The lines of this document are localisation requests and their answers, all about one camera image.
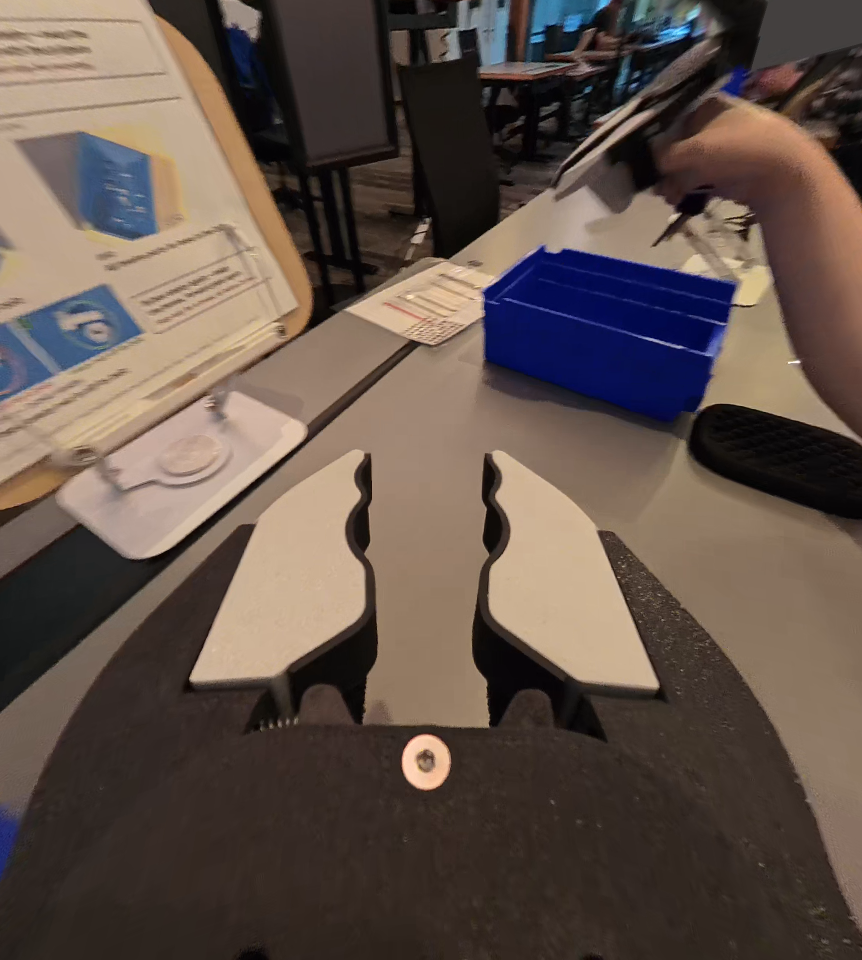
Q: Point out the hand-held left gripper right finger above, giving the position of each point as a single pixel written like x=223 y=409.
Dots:
x=566 y=600

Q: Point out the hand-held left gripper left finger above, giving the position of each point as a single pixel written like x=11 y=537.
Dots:
x=288 y=592

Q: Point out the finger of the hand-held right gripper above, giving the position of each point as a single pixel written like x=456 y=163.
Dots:
x=656 y=94
x=603 y=154

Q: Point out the person's right forearm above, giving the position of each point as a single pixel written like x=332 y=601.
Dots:
x=843 y=315

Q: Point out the person's right hand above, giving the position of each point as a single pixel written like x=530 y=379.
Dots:
x=746 y=157

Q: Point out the wood and white document stand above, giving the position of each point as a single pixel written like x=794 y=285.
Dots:
x=250 y=225
x=723 y=266

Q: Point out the laminated instruction sheet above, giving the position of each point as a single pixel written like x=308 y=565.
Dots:
x=431 y=304

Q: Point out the black wrist rest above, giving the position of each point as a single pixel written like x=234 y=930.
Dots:
x=791 y=461

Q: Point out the black framed display easel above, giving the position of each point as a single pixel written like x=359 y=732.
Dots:
x=333 y=75

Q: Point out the blue jacket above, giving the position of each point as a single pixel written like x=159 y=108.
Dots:
x=250 y=82

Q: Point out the printed instruction poster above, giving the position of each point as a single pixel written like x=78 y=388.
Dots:
x=63 y=150

